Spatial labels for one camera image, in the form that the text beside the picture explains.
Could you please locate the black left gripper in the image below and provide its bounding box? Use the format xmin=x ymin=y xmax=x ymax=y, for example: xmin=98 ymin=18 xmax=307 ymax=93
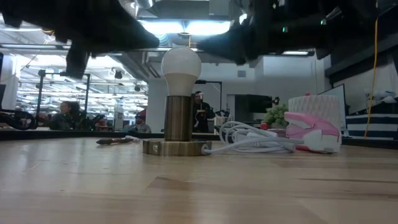
xmin=61 ymin=11 xmax=160 ymax=79

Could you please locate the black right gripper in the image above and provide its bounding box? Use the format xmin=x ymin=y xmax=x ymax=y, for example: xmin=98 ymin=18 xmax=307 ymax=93
xmin=197 ymin=0 xmax=287 ymax=65

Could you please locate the white lamp power cable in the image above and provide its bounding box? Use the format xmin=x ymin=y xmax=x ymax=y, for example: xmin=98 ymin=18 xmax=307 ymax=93
xmin=201 ymin=121 xmax=307 ymax=156

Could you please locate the black cabinet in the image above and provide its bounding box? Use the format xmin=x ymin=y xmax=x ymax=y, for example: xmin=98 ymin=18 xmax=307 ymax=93
xmin=233 ymin=94 xmax=275 ymax=124

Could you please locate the person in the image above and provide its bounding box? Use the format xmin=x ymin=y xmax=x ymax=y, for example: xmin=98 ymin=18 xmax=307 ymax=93
xmin=49 ymin=100 xmax=83 ymax=131
xmin=192 ymin=90 xmax=216 ymax=134
xmin=124 ymin=113 xmax=152 ymax=134

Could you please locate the green cactus plant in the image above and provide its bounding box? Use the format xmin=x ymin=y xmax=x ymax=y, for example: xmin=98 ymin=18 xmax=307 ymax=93
xmin=262 ymin=103 xmax=289 ymax=128

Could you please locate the white textured pen cup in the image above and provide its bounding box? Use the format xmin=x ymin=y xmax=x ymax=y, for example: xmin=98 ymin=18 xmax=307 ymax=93
xmin=288 ymin=94 xmax=341 ymax=131

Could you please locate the pink ruler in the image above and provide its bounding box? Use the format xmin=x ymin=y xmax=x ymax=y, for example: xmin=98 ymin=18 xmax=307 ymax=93
xmin=283 ymin=111 xmax=343 ymax=154

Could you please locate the white board panel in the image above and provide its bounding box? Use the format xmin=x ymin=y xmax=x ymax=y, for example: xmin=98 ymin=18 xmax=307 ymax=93
xmin=318 ymin=83 xmax=346 ymax=129

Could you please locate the striped black white furniture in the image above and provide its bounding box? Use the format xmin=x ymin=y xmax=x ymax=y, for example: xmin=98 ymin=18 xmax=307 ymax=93
xmin=345 ymin=113 xmax=398 ymax=140

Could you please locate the black gantry frame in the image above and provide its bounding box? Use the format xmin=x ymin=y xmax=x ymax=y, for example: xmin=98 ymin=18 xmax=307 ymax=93
xmin=33 ymin=69 xmax=92 ymax=129

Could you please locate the yellow cable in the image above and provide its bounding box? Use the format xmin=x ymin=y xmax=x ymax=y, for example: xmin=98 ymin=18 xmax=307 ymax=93
xmin=363 ymin=17 xmax=381 ymax=139

